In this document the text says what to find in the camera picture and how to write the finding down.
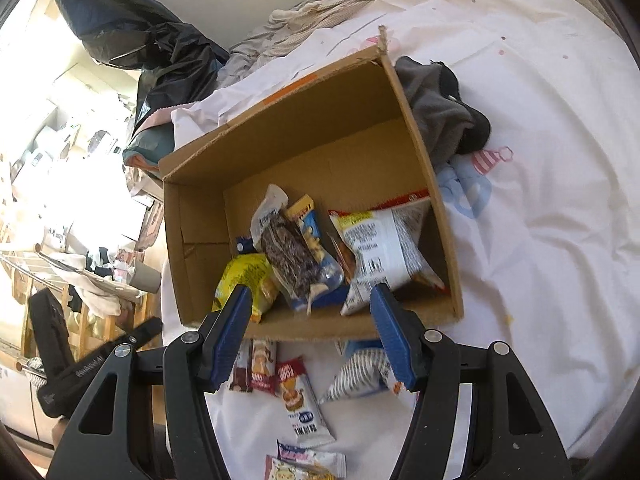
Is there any chocolate cookie clear pack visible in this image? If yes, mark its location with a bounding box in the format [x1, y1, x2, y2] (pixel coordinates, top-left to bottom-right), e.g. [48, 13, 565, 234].
[250, 184, 318, 304]

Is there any wooden drying rack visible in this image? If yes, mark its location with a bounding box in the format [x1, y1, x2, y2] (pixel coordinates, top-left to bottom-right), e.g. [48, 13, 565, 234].
[1, 242, 153, 360]

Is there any grey trash bin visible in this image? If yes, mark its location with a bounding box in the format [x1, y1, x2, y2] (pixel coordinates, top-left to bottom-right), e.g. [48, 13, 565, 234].
[128, 260, 162, 294]

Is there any white patterned bed sheet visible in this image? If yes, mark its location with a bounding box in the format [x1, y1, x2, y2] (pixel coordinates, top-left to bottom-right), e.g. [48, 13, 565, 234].
[160, 0, 639, 460]

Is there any brown white wafer bar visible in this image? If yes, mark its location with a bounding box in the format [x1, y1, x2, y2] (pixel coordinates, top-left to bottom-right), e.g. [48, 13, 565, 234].
[229, 339, 253, 392]

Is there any beige crumpled blanket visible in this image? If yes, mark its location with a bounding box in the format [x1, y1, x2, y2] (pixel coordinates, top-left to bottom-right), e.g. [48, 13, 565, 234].
[216, 0, 375, 88]

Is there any white bread cartoon snack pack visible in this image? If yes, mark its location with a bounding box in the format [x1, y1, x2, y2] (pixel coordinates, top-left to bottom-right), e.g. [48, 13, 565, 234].
[277, 356, 335, 448]

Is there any grey cloth garment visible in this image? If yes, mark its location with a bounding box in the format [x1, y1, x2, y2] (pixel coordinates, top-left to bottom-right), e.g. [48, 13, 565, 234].
[395, 56, 491, 167]

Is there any brown cardboard box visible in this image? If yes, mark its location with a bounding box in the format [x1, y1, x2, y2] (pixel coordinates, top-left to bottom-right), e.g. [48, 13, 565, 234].
[158, 44, 464, 342]

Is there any blue yellow snack packet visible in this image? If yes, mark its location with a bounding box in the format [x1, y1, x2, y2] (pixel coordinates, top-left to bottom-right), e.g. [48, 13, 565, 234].
[286, 194, 348, 314]

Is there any blue white striped snack bag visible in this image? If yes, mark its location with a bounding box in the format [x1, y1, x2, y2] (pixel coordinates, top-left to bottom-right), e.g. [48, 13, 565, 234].
[319, 339, 416, 408]

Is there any teal orange pillow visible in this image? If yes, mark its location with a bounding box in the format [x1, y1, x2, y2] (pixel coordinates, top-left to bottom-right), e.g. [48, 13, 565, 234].
[122, 122, 175, 174]

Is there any yellow snack bag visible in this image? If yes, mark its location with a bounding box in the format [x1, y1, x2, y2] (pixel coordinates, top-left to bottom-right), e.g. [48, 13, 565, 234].
[212, 252, 280, 323]

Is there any small red bread snack pack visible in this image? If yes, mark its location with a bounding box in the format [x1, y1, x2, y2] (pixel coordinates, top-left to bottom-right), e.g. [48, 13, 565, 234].
[250, 339, 278, 394]

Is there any pink white candy packet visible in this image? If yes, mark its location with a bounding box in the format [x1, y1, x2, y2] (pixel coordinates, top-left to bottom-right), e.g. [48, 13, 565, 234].
[277, 441, 347, 479]

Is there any yellow cartoon snack packet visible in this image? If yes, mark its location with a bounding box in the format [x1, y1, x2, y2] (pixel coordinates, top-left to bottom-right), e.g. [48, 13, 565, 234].
[264, 455, 335, 480]

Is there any black plastic bag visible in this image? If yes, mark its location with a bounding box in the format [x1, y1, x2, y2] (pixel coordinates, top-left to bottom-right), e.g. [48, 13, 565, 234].
[55, 0, 229, 126]

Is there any white red chip bag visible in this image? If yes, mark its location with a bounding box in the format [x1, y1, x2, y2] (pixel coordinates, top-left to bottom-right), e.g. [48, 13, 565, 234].
[329, 190, 445, 316]

